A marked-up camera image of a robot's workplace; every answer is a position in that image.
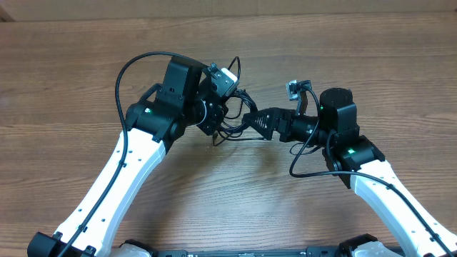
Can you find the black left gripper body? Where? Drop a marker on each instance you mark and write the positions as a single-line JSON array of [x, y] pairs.
[[208, 123]]

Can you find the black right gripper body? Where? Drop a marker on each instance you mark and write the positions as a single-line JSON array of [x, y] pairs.
[[301, 128]]

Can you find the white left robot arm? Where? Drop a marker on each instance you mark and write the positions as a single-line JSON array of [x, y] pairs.
[[191, 94]]

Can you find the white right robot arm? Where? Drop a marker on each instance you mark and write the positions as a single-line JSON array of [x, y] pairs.
[[361, 166]]

